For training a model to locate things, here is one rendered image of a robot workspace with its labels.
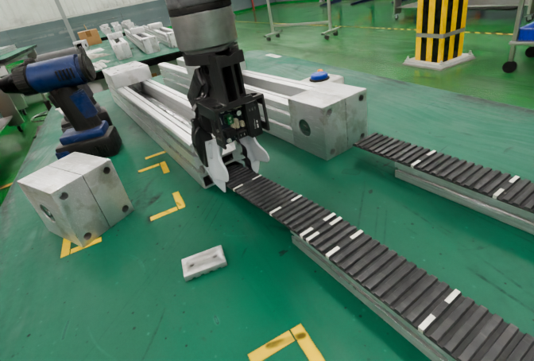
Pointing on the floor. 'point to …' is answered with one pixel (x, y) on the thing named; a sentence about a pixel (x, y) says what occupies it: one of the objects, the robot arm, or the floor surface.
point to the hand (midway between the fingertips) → (236, 175)
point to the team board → (303, 22)
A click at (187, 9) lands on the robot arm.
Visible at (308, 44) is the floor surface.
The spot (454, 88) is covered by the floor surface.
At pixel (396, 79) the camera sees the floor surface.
